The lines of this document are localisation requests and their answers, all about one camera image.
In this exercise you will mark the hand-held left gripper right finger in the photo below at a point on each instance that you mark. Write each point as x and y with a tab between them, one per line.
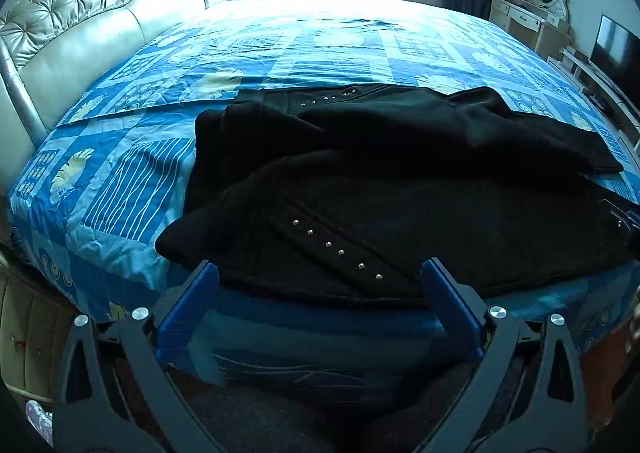
447	303

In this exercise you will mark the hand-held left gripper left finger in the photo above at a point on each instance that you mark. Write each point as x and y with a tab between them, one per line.
192	313

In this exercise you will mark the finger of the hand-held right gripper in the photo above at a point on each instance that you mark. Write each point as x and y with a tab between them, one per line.
624	219

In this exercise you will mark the black studded pants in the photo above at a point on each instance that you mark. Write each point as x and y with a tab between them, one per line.
390	183

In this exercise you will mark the cream television stand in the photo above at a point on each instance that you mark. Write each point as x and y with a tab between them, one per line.
592	78

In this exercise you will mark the cream bedside cabinet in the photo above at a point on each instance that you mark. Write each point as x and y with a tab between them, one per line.
30	333

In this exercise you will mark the black flat television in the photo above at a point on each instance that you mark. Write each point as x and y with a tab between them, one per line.
617	50

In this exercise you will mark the cream dressing table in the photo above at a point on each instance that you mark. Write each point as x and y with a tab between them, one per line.
525	25

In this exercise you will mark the blue patterned bed sheet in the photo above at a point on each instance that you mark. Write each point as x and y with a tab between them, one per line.
320	43

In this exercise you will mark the cream tufted leather headboard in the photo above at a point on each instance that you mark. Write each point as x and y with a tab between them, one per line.
90	28

